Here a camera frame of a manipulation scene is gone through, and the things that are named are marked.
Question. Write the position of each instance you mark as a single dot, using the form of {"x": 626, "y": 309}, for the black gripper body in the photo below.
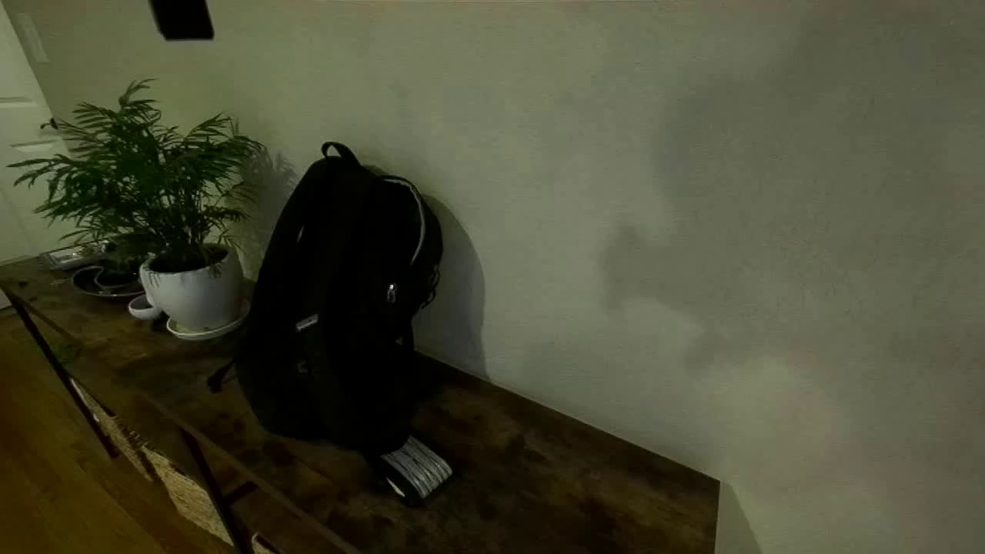
{"x": 180, "y": 15}

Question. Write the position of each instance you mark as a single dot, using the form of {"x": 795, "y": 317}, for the white pot saucer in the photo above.
{"x": 203, "y": 330}

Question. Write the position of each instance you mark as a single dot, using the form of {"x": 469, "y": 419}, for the dark round plate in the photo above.
{"x": 101, "y": 280}

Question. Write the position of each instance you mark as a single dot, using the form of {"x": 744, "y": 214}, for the green leafy houseplant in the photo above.
{"x": 143, "y": 178}

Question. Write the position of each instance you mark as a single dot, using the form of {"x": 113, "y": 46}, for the black backpack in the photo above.
{"x": 326, "y": 317}

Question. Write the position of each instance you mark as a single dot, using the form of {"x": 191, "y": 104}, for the small white dish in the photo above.
{"x": 143, "y": 309}

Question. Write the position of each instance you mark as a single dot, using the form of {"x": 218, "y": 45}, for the white plant pot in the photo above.
{"x": 195, "y": 293}

